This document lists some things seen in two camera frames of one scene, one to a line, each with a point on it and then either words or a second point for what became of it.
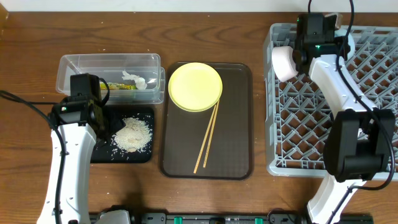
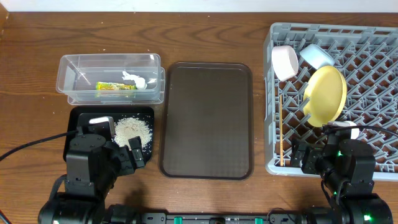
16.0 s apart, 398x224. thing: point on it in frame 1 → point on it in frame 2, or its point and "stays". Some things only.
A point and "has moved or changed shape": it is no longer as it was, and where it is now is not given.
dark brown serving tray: [229, 154] stays
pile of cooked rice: [135, 135] stays
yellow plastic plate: [195, 87] → [326, 87]
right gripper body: [298, 57] → [310, 160]
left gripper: [115, 122] → [124, 156]
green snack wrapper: [117, 86] stays
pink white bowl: [283, 63] stays
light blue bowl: [351, 42] has moved or changed shape
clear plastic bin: [132, 78] stays
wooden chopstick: [206, 135] → [281, 130]
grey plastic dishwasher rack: [296, 114] stays
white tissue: [140, 82] stays
